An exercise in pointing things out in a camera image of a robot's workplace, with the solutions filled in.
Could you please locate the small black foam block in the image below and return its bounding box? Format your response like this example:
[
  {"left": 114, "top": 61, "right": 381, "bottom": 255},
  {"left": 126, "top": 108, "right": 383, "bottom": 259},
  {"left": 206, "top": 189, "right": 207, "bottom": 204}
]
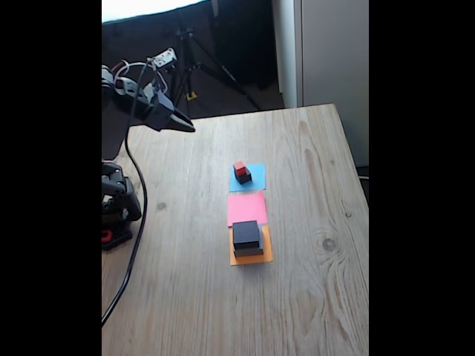
[{"left": 234, "top": 167, "right": 254, "bottom": 185}]

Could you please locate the medium dark foam block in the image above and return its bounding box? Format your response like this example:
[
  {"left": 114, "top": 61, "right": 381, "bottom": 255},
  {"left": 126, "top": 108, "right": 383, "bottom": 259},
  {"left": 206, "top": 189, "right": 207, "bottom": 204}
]
[{"left": 232, "top": 220, "right": 261, "bottom": 251}]

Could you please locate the large grey foam block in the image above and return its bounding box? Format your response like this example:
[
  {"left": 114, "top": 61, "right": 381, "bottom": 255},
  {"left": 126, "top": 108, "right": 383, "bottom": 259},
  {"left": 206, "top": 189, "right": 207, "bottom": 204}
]
[{"left": 233, "top": 226, "right": 265, "bottom": 258}]

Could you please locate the black tripod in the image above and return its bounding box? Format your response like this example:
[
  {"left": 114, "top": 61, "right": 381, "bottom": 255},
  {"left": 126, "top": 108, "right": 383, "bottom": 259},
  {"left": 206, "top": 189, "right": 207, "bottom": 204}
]
[{"left": 166, "top": 25, "right": 263, "bottom": 122}]

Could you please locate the blue paper sheet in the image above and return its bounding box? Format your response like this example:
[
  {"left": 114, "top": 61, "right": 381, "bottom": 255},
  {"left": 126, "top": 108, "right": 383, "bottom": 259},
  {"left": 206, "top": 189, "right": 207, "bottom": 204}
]
[{"left": 229, "top": 162, "right": 267, "bottom": 193}]

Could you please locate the pink paper sheet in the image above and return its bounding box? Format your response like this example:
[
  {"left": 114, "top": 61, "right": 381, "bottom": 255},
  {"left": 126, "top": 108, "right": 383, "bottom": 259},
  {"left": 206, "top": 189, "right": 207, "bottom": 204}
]
[{"left": 226, "top": 191, "right": 268, "bottom": 228}]

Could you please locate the red and black table clamp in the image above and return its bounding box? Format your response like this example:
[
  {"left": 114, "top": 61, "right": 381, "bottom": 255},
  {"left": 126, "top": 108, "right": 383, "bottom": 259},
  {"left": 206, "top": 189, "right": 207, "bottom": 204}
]
[{"left": 102, "top": 224, "right": 134, "bottom": 251}]

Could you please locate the orange paper sheet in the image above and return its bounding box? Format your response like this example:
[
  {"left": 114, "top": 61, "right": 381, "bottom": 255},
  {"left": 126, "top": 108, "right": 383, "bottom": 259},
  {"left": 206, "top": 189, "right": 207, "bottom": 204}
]
[{"left": 229, "top": 225, "right": 274, "bottom": 267}]

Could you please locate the white cabinet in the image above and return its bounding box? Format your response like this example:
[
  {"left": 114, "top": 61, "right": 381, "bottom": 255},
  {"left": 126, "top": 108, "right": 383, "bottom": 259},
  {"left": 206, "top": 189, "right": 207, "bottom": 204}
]
[{"left": 272, "top": 0, "right": 370, "bottom": 168}]

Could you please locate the black cable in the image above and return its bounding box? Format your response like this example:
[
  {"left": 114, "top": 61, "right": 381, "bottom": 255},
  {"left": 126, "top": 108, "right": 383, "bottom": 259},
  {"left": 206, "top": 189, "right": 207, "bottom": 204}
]
[{"left": 102, "top": 61, "right": 157, "bottom": 328}]

